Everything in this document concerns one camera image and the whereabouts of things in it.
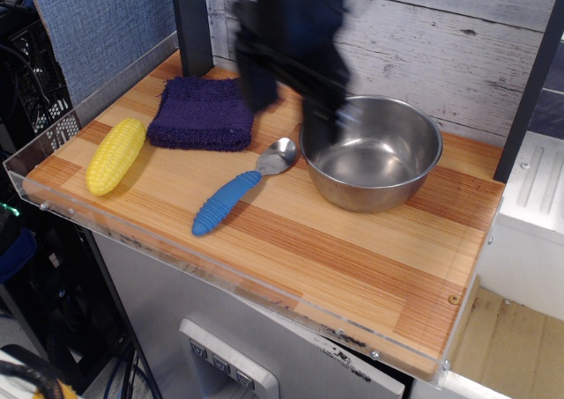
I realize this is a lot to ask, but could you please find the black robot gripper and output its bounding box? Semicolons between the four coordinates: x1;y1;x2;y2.
233;0;353;148

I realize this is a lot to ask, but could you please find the stainless steel bowl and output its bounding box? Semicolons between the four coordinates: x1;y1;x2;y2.
300;95;443;213

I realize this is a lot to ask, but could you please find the purple folded towel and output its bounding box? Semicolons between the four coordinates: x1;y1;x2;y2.
147;77;254;152

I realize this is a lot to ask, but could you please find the yellow toy corn cob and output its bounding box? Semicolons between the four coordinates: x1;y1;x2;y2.
85;118;146;196

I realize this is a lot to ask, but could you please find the black plastic crate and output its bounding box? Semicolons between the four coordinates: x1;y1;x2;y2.
1;20;72;134

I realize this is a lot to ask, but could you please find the toy fridge dispenser panel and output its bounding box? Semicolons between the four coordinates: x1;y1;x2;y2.
178;318;279;398

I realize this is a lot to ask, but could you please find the white toy sink counter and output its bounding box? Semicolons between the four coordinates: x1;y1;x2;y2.
477;132;563;320

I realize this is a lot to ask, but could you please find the clear acrylic table guard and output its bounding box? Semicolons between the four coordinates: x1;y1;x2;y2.
8;54;502;398

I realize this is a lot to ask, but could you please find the yellow object bottom left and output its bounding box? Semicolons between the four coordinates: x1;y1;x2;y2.
0;358;80;399

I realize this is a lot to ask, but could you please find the blue handled metal spoon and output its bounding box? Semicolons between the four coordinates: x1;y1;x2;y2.
191;137;298;236

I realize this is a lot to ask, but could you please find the dark vertical post left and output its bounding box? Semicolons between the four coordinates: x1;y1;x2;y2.
173;0;213;77

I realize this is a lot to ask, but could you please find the dark vertical post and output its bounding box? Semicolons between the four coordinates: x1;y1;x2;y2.
493;0;563;183
173;0;213;77

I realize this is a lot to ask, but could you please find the dark vertical post right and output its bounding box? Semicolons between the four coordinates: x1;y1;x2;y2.
493;0;563;183

